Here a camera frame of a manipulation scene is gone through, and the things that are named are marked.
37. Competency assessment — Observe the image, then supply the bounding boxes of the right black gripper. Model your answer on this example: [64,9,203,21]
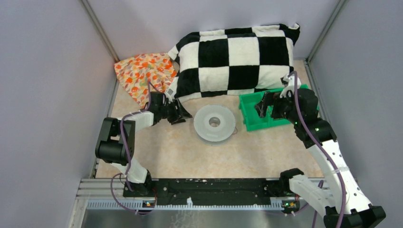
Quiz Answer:
[254,90,301,124]

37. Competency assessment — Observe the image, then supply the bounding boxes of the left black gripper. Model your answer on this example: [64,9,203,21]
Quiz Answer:
[158,97,192,125]

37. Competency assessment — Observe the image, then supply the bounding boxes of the grey perforated cable spool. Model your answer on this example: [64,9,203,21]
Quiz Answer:
[193,104,236,146]

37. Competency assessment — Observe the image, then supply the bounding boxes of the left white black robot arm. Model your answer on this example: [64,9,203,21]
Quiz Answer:
[95,92,192,196]

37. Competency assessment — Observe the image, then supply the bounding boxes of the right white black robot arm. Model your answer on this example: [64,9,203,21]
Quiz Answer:
[255,88,386,228]

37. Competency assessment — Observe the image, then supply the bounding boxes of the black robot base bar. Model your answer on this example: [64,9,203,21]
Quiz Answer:
[123,178,301,208]

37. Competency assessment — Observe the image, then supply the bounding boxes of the green plastic compartment bin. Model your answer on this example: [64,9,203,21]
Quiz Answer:
[239,88,299,132]

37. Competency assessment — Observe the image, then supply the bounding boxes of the black white checkered pillow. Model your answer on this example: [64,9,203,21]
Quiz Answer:
[168,24,300,102]

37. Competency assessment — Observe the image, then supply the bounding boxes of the orange floral cloth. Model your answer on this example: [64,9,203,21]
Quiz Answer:
[114,53,177,107]

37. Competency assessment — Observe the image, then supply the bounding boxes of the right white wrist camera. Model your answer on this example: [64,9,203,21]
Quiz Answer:
[279,74,300,98]

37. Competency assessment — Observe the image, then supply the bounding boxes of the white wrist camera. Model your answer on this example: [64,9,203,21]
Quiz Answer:
[279,74,300,98]
[165,88,175,98]

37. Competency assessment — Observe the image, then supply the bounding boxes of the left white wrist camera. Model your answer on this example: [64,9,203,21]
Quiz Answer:
[165,88,175,98]

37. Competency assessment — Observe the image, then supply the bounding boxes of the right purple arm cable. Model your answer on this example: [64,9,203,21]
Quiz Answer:
[288,70,347,228]

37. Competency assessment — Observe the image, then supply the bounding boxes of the grey slotted cable duct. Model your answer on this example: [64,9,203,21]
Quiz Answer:
[87,199,284,210]

